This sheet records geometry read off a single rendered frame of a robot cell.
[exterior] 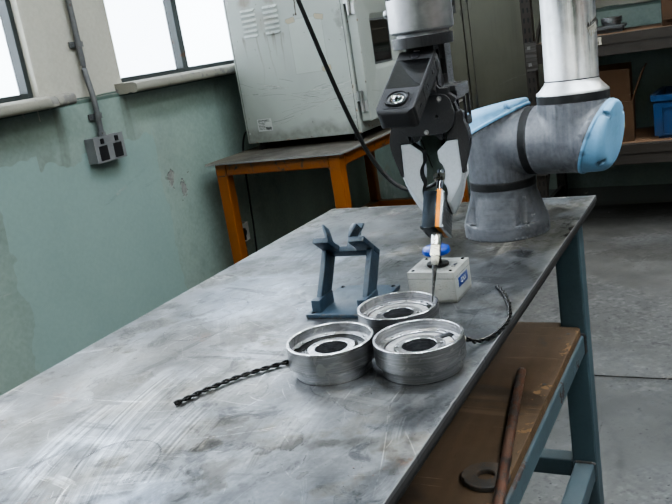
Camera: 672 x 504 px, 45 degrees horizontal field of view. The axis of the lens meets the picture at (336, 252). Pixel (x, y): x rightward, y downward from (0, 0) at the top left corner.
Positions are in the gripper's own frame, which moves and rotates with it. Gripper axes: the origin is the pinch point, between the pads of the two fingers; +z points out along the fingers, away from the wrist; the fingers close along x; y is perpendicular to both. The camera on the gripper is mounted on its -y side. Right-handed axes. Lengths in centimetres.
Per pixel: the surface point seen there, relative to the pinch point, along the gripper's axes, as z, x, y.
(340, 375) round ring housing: 15.6, 9.2, -15.1
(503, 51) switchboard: 0, 69, 373
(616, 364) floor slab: 97, -1, 168
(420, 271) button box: 12.3, 7.6, 12.1
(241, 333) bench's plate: 16.8, 31.0, -0.3
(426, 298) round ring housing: 13.4, 4.4, 4.0
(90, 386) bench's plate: 16.7, 43.3, -18.3
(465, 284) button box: 15.5, 2.3, 15.5
